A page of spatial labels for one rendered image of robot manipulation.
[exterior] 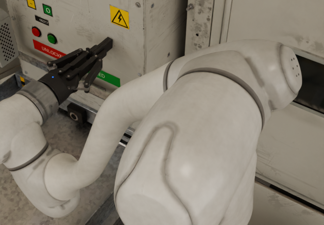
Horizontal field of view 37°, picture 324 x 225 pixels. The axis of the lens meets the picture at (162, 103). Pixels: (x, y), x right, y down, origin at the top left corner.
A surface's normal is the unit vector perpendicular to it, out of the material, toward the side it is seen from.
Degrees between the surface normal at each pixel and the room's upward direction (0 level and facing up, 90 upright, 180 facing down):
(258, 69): 54
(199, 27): 90
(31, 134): 62
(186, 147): 14
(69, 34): 90
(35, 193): 80
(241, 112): 43
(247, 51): 34
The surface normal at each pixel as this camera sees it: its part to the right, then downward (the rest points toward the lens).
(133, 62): -0.54, 0.58
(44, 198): -0.26, 0.63
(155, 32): 0.84, 0.39
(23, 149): 0.62, 0.19
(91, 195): 0.01, -0.71
